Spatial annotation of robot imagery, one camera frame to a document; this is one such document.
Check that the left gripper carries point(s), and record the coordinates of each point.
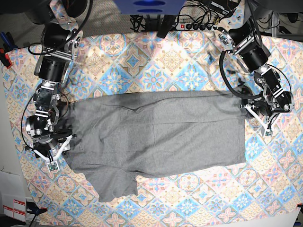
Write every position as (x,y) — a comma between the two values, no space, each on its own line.
(268,106)

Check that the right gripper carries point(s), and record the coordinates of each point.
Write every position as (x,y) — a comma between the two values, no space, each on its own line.
(45,137)

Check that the grey T-shirt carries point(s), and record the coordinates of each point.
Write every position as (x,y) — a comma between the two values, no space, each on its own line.
(158,134)

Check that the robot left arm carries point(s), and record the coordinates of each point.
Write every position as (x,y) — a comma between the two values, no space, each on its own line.
(247,44)

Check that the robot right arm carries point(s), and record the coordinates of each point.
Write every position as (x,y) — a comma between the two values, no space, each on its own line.
(63,21)

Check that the white cardboard box red labels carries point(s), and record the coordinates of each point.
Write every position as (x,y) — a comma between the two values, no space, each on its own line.
(13,196)

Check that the black orange clamp bottom left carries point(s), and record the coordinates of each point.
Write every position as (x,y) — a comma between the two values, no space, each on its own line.
(32,208)

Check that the patterned colourful tablecloth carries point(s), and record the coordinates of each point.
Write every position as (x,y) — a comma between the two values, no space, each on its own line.
(269,184)

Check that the red black clamp left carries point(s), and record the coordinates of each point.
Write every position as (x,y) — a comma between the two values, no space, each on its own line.
(4,58)

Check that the white power strip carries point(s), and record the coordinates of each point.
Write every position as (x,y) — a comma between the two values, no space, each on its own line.
(186,26)

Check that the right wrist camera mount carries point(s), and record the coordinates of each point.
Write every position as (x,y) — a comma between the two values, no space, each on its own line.
(53,156)

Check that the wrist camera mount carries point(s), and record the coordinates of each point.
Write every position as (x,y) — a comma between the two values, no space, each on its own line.
(53,156)
(267,124)

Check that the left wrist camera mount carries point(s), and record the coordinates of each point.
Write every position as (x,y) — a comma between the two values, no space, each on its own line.
(267,124)

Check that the blue clamp handle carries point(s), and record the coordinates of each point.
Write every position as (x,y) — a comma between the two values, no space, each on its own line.
(8,41)

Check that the black centre post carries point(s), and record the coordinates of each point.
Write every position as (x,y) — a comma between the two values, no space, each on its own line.
(166,25)

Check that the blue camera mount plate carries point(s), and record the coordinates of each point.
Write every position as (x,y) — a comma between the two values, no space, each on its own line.
(135,7)

